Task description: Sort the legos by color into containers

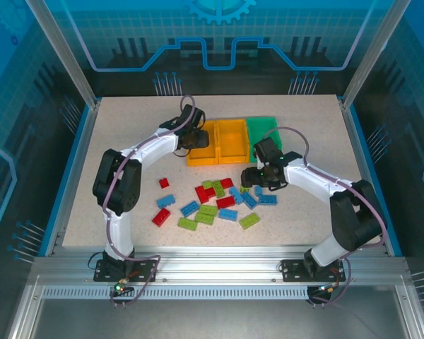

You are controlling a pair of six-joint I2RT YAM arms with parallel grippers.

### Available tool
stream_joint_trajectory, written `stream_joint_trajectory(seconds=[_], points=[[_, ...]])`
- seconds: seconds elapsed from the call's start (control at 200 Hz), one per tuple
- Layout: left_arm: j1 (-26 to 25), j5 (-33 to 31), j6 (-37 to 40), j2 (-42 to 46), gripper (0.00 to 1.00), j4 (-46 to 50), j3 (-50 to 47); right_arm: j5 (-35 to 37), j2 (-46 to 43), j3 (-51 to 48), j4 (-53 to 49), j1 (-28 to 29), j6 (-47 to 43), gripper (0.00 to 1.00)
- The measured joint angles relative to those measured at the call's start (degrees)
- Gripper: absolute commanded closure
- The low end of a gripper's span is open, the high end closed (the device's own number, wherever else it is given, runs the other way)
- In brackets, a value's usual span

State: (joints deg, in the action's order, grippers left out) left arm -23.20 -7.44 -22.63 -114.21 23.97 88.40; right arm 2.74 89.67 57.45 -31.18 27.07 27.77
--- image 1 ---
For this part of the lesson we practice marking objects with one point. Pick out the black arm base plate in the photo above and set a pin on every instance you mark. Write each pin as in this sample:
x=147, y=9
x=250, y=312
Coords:
x=145, y=270
x=291, y=270

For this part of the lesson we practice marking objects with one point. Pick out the small green lego brick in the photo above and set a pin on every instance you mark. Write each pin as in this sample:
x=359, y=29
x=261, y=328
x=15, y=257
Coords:
x=207, y=184
x=245, y=190

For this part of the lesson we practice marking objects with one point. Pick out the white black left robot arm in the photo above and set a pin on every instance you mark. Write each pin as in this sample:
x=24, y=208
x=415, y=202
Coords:
x=120, y=229

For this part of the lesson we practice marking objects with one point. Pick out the small connector board with light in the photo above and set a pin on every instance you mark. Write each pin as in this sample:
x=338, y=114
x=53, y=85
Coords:
x=120, y=287
x=325, y=289

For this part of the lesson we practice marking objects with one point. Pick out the aluminium frame rail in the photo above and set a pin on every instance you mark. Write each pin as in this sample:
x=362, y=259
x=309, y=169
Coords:
x=215, y=265

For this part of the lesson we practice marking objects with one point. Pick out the small red lego brick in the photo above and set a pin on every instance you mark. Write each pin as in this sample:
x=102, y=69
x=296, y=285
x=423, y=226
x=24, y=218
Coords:
x=164, y=183

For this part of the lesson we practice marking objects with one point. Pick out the yellow plastic bin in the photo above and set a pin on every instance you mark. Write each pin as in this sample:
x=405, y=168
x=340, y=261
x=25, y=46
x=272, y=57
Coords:
x=231, y=141
x=201, y=159

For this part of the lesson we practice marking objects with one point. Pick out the aluminium side rail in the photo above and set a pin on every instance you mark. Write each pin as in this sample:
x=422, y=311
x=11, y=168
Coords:
x=72, y=176
x=367, y=159

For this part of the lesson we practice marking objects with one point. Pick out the green plastic bin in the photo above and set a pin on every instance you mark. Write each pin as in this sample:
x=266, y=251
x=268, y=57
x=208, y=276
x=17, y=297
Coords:
x=263, y=125

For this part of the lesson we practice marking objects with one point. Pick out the aluminium frame post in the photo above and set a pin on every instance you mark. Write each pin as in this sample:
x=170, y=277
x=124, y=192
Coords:
x=371, y=53
x=63, y=53

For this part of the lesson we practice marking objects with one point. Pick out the small blue lego brick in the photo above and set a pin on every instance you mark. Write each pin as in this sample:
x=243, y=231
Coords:
x=258, y=191

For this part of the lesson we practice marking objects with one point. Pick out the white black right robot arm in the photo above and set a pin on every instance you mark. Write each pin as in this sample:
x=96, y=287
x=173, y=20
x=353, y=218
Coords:
x=321, y=254

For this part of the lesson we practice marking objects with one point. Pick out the long red lego brick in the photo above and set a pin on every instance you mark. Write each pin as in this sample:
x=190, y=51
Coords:
x=162, y=216
x=200, y=195

